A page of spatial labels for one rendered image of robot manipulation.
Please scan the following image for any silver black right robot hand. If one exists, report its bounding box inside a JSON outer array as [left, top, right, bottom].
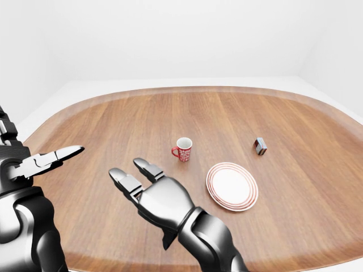
[[108, 158, 197, 251]]

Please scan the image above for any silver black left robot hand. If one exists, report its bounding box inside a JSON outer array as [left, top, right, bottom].
[[0, 105, 86, 197]]

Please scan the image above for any red and white patterned mug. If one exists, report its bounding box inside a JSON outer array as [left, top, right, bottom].
[[171, 137, 193, 163]]

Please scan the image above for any white plate with red rings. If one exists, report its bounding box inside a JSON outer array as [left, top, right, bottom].
[[205, 161, 259, 213]]

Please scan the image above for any small printed box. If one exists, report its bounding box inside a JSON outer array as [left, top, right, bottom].
[[253, 137, 268, 156]]

